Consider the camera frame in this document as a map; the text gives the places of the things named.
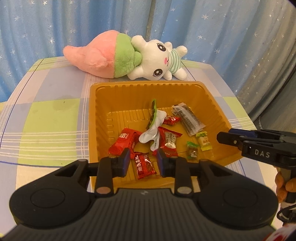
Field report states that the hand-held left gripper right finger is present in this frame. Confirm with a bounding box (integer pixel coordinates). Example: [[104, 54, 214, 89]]
[[157, 148, 234, 195]]

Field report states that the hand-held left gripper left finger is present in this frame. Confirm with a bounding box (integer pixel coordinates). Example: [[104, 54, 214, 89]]
[[54, 148, 130, 195]]

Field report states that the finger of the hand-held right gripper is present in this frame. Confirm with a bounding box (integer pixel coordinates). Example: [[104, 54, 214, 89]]
[[217, 131, 250, 148], [228, 128, 285, 140]]

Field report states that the shiny red snack packet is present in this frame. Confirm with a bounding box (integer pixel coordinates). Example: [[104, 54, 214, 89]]
[[134, 152, 158, 180]]

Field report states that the red packet with white label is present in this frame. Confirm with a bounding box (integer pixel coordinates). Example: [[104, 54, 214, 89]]
[[108, 128, 143, 158]]

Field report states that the red and white snack packet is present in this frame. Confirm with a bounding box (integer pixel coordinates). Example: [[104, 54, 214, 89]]
[[152, 127, 183, 158]]

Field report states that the yellow and green candy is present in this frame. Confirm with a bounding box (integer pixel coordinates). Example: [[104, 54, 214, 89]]
[[195, 131, 213, 151]]

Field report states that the green and white snack packet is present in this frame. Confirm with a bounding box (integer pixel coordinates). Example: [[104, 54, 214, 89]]
[[139, 99, 167, 152]]

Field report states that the brown candy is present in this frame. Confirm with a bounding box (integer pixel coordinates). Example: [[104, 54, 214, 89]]
[[186, 141, 200, 160]]

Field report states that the clear packet with black snack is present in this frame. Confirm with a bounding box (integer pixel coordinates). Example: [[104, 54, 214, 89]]
[[171, 103, 206, 137]]

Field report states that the orange plastic tray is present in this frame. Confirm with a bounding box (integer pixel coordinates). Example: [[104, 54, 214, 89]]
[[89, 81, 244, 193]]

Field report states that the person's right hand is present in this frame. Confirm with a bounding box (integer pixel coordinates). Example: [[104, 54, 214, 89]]
[[275, 171, 295, 202]]

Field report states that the small red candy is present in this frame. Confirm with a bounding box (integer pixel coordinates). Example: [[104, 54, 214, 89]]
[[162, 115, 181, 126]]

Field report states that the person's printed garment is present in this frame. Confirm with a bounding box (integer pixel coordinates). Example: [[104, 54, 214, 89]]
[[264, 226, 296, 241]]

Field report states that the white rabbit plush with carrot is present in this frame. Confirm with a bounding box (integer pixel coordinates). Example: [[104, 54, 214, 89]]
[[63, 30, 188, 81]]

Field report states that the blue star curtain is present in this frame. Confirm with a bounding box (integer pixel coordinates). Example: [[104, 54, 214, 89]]
[[0, 0, 296, 121]]

